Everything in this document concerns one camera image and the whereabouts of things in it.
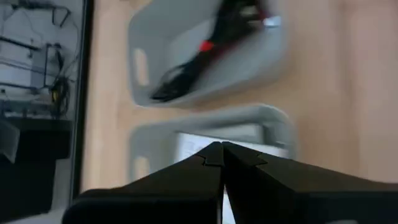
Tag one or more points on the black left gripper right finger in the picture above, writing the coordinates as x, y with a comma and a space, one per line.
295, 199

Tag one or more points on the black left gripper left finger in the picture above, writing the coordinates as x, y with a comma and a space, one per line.
174, 189

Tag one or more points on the grey plastic bin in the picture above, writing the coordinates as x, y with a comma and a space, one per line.
174, 37
217, 119

